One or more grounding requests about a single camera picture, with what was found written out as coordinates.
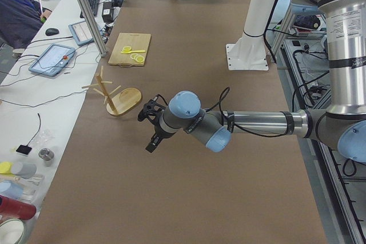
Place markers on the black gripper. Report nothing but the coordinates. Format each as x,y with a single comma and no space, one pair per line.
156,132

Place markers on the wooden cup storage rack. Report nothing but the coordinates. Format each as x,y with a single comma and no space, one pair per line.
117,102

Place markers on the black square sensor pad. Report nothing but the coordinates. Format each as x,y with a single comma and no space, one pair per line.
24,149

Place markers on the white green-rimmed bowl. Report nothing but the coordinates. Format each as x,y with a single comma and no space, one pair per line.
13,231

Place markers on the teach pendant tablet far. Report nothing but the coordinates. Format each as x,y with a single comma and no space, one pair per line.
81,33

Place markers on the lemon slice row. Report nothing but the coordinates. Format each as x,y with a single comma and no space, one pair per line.
141,61
139,58

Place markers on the yellow plastic knife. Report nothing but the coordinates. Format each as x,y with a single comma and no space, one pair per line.
132,51

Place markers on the teach pendant tablet near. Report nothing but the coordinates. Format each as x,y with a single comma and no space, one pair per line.
52,60

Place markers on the lemon slice row near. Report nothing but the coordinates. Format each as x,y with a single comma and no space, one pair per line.
141,61

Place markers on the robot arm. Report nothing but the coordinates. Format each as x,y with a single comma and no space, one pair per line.
341,126

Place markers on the grey cup lying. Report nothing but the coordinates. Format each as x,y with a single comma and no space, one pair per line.
23,169

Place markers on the seated person in blue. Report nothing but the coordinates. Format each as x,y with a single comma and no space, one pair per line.
21,20

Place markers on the black computer mouse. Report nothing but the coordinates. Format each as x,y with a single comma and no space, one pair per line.
51,31

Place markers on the yellow cup lying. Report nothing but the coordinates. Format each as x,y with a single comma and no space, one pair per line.
5,168

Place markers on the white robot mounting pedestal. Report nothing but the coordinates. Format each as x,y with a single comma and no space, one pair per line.
249,53

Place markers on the bamboo cutting board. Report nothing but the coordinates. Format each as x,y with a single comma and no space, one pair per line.
138,41

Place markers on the light blue cup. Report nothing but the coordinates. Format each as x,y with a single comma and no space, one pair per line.
11,189

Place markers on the aluminium frame post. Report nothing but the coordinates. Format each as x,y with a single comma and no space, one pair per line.
92,25

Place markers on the lemon slice by knife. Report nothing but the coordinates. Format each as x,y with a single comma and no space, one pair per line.
126,49

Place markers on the red thermos bottle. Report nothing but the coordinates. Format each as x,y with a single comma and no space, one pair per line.
17,209

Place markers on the lemon slice row middle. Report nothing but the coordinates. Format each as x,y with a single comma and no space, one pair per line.
139,58

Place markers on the black power adapter box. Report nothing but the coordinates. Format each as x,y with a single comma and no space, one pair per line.
108,12

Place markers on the black keyboard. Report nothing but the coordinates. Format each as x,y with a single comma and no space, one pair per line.
94,4

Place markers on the teach pendant tablet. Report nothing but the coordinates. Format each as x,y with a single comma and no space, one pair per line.
81,33
52,60

